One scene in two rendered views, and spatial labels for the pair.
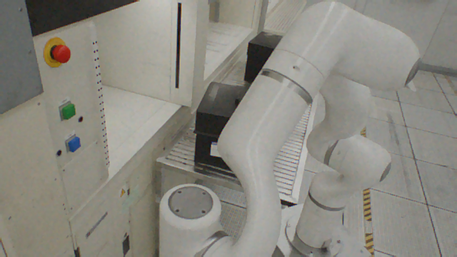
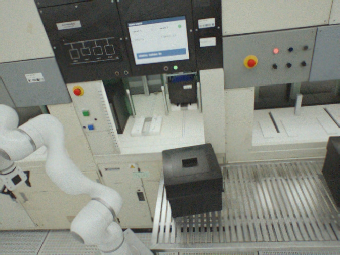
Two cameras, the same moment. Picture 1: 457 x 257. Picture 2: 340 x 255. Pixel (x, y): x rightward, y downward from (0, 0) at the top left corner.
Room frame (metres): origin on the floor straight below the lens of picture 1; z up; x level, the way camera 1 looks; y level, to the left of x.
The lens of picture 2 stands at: (1.07, -1.07, 1.94)
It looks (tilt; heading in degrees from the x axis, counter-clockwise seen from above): 34 degrees down; 86
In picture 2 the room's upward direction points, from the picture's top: 9 degrees counter-clockwise
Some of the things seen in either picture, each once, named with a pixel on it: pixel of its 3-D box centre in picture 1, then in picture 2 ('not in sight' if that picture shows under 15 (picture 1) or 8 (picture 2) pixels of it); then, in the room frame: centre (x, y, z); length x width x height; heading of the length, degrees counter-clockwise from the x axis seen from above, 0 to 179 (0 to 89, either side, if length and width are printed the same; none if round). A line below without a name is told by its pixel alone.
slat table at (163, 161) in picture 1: (249, 162); (267, 238); (1.64, -0.15, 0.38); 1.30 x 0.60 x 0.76; 167
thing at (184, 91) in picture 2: not in sight; (182, 83); (1.37, 0.88, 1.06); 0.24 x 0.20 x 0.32; 167
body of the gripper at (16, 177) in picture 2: not in sight; (11, 176); (0.32, 0.04, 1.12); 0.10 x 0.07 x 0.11; 52
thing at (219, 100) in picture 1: (236, 108); (190, 167); (1.22, -0.02, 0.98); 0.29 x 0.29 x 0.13; 85
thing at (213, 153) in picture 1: (232, 133); (192, 184); (1.22, -0.02, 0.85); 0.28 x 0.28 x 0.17; 85
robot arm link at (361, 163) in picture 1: (348, 173); (97, 229); (0.78, -0.36, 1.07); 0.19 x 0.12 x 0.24; 52
